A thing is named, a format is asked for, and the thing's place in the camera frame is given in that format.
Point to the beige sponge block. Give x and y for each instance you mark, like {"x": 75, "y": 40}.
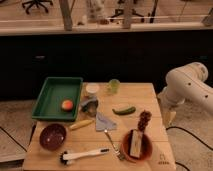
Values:
{"x": 136, "y": 143}

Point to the white dish brush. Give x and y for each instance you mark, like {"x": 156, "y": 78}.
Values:
{"x": 66, "y": 158}

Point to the orange peach fruit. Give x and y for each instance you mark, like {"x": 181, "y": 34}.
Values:
{"x": 67, "y": 105}

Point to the black office chair base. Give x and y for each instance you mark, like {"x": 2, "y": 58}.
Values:
{"x": 38, "y": 3}

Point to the purple bowl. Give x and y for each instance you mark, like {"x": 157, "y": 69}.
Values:
{"x": 52, "y": 136}

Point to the blue-grey cloth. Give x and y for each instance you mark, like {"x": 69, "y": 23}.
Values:
{"x": 103, "y": 122}

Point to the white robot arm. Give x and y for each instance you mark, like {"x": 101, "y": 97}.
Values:
{"x": 185, "y": 82}

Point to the green cup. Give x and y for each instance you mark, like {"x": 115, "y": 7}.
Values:
{"x": 113, "y": 86}

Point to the orange bowl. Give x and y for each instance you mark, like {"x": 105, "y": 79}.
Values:
{"x": 146, "y": 150}

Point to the silver fork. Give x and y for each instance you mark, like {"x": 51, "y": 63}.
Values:
{"x": 116, "y": 150}

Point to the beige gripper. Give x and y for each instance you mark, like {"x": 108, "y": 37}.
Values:
{"x": 168, "y": 115}

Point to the yellow corn cob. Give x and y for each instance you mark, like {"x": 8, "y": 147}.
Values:
{"x": 80, "y": 124}

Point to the brown grape bunch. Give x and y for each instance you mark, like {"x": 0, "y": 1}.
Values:
{"x": 144, "y": 118}

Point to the green plastic tray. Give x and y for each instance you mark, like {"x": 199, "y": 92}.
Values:
{"x": 54, "y": 92}

